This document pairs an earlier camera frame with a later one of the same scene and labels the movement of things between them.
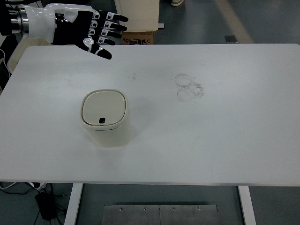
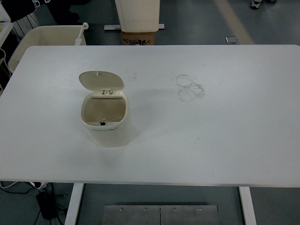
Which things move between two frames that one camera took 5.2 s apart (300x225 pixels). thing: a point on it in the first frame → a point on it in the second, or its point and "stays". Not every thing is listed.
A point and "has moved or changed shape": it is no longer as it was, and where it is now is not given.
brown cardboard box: [138, 38] stays
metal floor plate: [189, 214] stays
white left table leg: [74, 203] stays
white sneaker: [176, 3] → [255, 4]
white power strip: [38, 185] stays
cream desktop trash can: [106, 114] has moved or changed shape
